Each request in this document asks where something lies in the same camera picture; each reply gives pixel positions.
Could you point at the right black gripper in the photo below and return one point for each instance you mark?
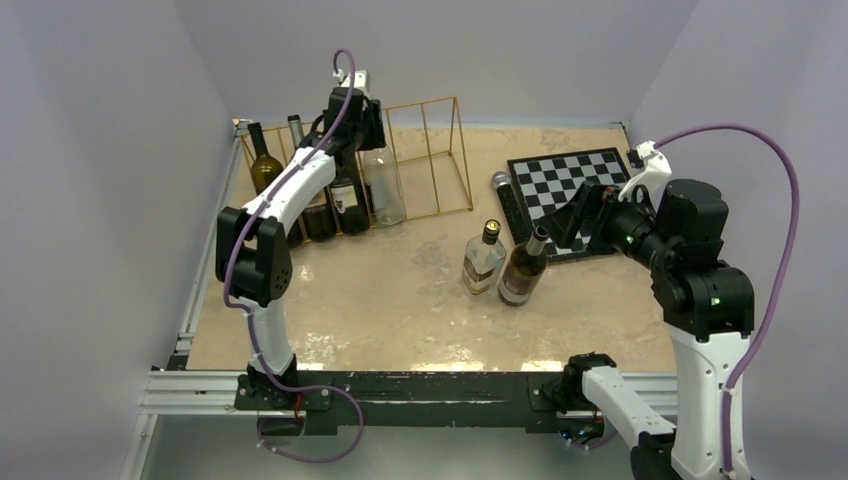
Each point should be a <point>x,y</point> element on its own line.
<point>564,222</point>

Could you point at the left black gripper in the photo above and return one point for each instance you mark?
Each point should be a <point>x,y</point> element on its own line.
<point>371,114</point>

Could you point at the clear round glass bottle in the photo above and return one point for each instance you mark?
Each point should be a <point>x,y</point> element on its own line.
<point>382,177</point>

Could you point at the dark bottle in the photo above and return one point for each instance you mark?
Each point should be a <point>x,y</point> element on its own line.
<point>264,170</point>
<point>348,196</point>

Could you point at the green bottle silver cap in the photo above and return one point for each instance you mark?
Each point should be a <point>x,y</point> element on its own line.
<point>318,219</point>

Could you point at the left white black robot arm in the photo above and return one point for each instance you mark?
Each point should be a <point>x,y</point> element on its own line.
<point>253,260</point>

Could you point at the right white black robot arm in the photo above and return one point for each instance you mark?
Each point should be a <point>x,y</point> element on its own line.
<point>708,307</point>

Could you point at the clear square liquor bottle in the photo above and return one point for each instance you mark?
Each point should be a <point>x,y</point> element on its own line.
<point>483,259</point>

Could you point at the black white chessboard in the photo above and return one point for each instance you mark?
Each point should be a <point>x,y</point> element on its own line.
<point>543,184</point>

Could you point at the black mounting base bar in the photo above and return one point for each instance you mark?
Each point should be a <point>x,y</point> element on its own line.
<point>329,400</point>

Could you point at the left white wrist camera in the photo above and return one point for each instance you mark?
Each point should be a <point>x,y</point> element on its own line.
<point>359,80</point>

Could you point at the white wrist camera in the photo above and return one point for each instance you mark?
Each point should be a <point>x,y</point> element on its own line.
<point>655,170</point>
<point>359,80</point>

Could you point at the gold wire wine rack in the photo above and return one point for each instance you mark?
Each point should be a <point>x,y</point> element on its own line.
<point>428,141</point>

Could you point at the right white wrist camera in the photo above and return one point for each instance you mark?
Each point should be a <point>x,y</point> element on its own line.
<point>655,170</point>

